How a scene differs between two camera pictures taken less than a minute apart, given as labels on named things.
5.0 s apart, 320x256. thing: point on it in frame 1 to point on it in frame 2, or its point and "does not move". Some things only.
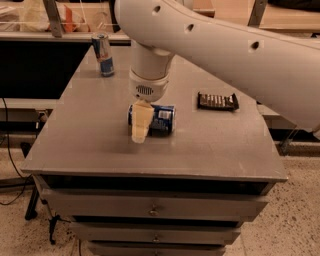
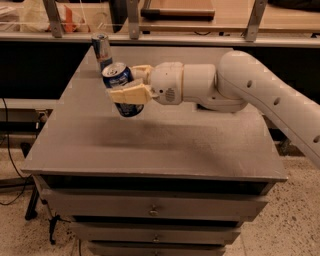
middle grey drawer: (154, 233) does not move
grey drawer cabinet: (184, 193) does not move
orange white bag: (34, 18) does not move
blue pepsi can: (163, 121) to (119, 73)
